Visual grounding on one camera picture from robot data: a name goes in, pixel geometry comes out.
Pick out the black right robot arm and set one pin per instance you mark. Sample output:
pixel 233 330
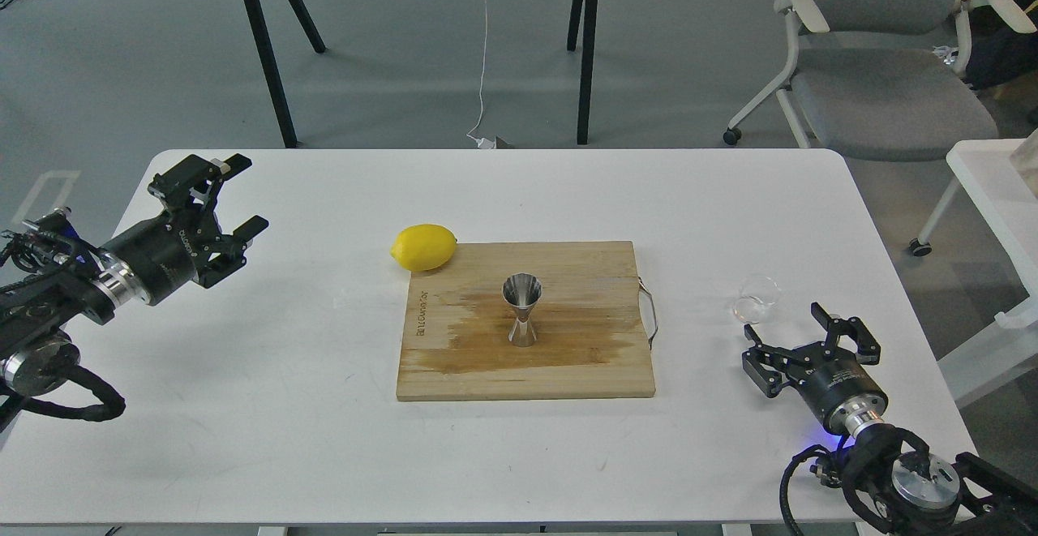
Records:
pixel 888 475

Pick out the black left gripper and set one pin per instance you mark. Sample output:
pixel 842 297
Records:
pixel 185 244

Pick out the steel double jigger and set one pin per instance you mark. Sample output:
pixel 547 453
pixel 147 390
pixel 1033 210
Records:
pixel 521 291

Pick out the white side table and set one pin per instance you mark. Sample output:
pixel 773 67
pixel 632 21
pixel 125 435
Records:
pixel 1003 291

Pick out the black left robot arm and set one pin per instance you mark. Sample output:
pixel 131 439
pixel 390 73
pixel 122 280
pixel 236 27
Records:
pixel 67 276

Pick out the small clear glass cup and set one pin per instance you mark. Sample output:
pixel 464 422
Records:
pixel 756 298

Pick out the yellow lemon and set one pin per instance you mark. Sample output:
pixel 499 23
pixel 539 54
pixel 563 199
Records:
pixel 422 248

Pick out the wooden cutting board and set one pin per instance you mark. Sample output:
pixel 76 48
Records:
pixel 590 341

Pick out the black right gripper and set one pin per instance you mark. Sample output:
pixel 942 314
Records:
pixel 840 394

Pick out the grey office chair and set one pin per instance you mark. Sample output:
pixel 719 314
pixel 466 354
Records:
pixel 879 104

